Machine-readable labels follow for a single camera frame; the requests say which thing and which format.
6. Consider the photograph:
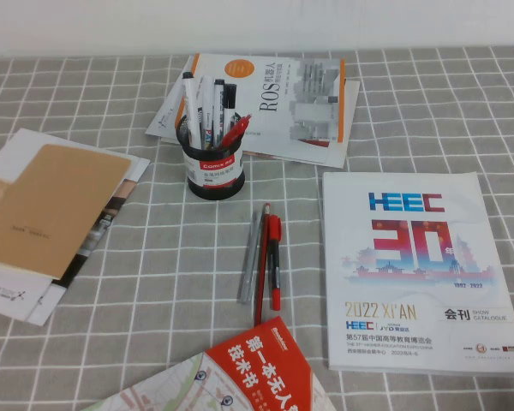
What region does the grey pen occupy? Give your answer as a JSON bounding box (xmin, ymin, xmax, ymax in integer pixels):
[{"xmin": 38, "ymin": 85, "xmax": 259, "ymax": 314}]
[{"xmin": 236, "ymin": 211, "xmax": 260, "ymax": 306}]

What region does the black mesh pen holder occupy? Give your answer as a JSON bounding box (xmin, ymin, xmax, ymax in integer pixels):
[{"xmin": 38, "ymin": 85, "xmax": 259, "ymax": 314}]
[{"xmin": 175, "ymin": 111, "xmax": 246, "ymax": 201}]

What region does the red pen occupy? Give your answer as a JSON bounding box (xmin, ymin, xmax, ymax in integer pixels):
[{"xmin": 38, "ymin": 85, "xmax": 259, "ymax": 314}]
[{"xmin": 216, "ymin": 113, "xmax": 253, "ymax": 150}]

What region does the red marker black grip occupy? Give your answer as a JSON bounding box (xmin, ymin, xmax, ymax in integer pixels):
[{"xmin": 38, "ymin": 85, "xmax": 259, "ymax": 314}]
[{"xmin": 266, "ymin": 214, "xmax": 284, "ymax": 312}]

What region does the red black striped pencil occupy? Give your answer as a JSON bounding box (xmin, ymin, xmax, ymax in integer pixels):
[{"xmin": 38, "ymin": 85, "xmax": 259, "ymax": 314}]
[{"xmin": 254, "ymin": 202, "xmax": 272, "ymax": 327}]

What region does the thin white booklet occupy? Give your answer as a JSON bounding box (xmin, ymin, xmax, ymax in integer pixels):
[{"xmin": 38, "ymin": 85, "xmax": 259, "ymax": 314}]
[{"xmin": 144, "ymin": 77, "xmax": 362, "ymax": 169}]

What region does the white marker black cap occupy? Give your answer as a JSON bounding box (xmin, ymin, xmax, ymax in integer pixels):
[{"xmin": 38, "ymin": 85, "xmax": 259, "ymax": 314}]
[{"xmin": 212, "ymin": 78, "xmax": 226, "ymax": 149}]

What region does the white orange ROS book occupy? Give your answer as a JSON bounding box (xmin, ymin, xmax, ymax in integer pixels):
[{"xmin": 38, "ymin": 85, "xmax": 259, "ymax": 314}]
[{"xmin": 177, "ymin": 52, "xmax": 346, "ymax": 144}]

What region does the white photo brochure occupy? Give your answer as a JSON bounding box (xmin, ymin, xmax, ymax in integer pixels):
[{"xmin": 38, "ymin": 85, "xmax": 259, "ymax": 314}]
[{"xmin": 0, "ymin": 127, "xmax": 152, "ymax": 327}]

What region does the red map cover book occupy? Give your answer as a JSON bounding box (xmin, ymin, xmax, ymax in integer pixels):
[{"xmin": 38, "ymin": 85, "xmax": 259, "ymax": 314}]
[{"xmin": 83, "ymin": 315, "xmax": 326, "ymax": 411}]

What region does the white HEEC catalogue book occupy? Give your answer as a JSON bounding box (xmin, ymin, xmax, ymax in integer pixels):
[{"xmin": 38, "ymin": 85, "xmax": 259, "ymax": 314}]
[{"xmin": 322, "ymin": 171, "xmax": 514, "ymax": 378}]

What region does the tan kraft notebook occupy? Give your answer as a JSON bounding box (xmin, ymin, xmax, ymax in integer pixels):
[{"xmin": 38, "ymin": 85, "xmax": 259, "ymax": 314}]
[{"xmin": 0, "ymin": 143, "xmax": 133, "ymax": 281}]

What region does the white leaflet cross logo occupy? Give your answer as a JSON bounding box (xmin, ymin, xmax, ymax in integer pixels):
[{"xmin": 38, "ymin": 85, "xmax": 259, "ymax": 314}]
[{"xmin": 0, "ymin": 261, "xmax": 48, "ymax": 322}]

